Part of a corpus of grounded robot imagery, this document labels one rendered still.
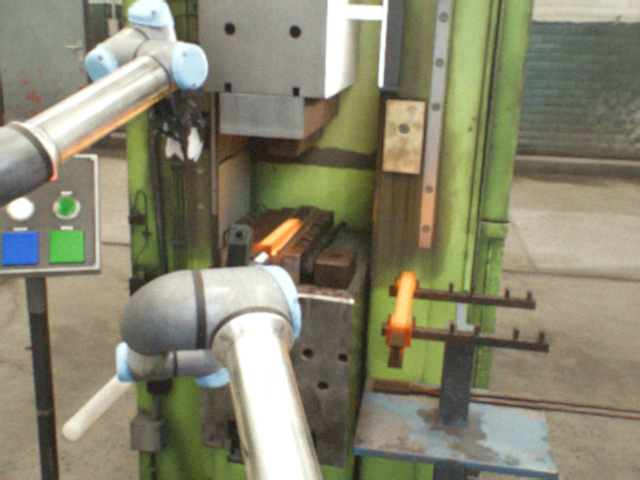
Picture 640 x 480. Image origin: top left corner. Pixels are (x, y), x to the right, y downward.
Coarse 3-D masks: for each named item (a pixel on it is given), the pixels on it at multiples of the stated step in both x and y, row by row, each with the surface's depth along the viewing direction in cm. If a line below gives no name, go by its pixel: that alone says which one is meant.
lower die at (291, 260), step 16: (288, 208) 219; (256, 224) 205; (272, 224) 202; (304, 224) 202; (256, 240) 188; (288, 240) 186; (304, 240) 189; (320, 240) 201; (224, 256) 183; (272, 256) 180; (288, 256) 179; (304, 256) 183; (288, 272) 180
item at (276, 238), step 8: (288, 224) 195; (296, 224) 198; (272, 232) 186; (280, 232) 187; (288, 232) 190; (264, 240) 179; (272, 240) 179; (280, 240) 183; (256, 248) 170; (264, 248) 170; (272, 248) 177; (256, 256) 164
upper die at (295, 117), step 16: (224, 96) 171; (240, 96) 170; (256, 96) 169; (272, 96) 169; (336, 96) 204; (224, 112) 172; (240, 112) 171; (256, 112) 171; (272, 112) 170; (288, 112) 169; (304, 112) 169; (320, 112) 185; (336, 112) 206; (224, 128) 173; (240, 128) 172; (256, 128) 172; (272, 128) 171; (288, 128) 170; (304, 128) 170
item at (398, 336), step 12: (408, 276) 166; (408, 288) 159; (396, 300) 153; (408, 300) 153; (396, 312) 146; (408, 312) 147; (396, 324) 141; (408, 324) 141; (396, 336) 133; (408, 336) 137; (396, 348) 130; (396, 360) 130
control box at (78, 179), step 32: (96, 160) 179; (32, 192) 174; (64, 192) 176; (96, 192) 178; (0, 224) 171; (32, 224) 173; (64, 224) 174; (96, 224) 176; (0, 256) 170; (96, 256) 174
